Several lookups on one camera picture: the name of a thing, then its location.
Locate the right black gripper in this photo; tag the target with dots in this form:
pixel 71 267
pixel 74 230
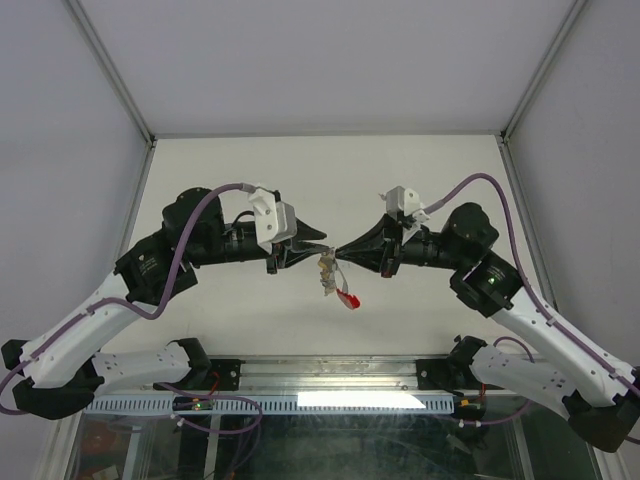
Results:
pixel 379 249

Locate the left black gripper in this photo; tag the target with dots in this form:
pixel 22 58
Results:
pixel 285 259

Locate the red handle keyring holder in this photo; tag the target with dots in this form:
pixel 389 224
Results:
pixel 334 282

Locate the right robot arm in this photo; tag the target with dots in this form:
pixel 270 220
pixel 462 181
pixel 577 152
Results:
pixel 596 394

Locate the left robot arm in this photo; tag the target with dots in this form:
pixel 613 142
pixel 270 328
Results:
pixel 62 371

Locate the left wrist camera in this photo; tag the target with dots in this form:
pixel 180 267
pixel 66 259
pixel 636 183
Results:
pixel 275 220

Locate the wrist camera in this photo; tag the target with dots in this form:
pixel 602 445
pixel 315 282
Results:
pixel 405 207
pixel 275 220

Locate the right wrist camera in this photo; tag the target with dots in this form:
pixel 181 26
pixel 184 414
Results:
pixel 405 207

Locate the aluminium mounting rail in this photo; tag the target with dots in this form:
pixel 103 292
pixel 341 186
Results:
pixel 290 374

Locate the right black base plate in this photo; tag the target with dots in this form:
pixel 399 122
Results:
pixel 441 374

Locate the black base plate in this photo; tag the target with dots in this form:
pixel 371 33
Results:
pixel 224 375
pixel 441 374

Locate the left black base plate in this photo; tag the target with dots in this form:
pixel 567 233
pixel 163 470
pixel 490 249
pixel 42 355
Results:
pixel 224 375

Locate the white slotted cable duct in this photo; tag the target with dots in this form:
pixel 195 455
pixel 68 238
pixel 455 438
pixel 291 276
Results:
pixel 303 403

